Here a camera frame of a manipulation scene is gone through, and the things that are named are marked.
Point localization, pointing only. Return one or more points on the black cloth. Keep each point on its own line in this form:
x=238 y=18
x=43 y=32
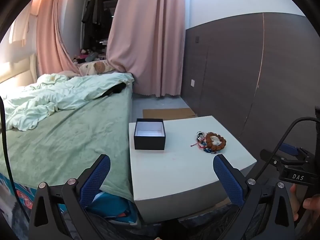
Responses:
x=115 y=90

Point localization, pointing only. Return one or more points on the black jewelry box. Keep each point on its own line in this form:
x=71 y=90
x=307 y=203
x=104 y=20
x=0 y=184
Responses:
x=150 y=142

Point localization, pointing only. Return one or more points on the light green duvet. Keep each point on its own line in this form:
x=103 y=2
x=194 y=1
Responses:
x=50 y=97

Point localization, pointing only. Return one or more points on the hanging dark clothes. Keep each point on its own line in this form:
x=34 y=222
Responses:
x=95 y=17

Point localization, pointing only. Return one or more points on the narrow pink curtain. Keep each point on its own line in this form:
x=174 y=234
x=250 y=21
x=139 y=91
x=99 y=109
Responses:
x=50 y=37

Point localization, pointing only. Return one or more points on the white low table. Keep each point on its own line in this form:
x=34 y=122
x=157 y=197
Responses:
x=175 y=170

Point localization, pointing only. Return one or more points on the white hanging cloth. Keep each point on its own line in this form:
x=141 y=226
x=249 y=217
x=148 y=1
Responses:
x=21 y=30

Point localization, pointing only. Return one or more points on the bed with green sheet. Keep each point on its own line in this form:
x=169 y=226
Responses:
x=75 y=135

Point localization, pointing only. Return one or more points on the person's right hand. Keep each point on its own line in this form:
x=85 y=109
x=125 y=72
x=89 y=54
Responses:
x=297 y=202

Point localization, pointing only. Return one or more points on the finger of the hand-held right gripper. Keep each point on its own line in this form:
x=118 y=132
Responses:
x=268 y=156
x=288 y=148

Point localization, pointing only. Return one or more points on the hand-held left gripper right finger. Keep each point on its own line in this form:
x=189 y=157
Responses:
x=228 y=180

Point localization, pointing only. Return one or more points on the cream padded headboard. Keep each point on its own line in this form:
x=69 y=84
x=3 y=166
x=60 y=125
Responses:
x=17 y=75

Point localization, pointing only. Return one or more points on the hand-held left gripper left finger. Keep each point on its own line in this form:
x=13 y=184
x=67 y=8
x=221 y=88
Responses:
x=96 y=180

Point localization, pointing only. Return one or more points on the flattened cardboard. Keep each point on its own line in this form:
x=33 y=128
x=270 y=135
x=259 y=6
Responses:
x=170 y=112

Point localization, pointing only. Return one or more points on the blue printed bed sheet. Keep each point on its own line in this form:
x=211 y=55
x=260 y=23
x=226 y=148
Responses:
x=115 y=207

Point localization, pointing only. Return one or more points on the wide pink curtain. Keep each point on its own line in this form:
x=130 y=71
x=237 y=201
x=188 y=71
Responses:
x=147 y=42

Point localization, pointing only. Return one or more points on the white wall socket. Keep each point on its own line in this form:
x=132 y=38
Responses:
x=193 y=83

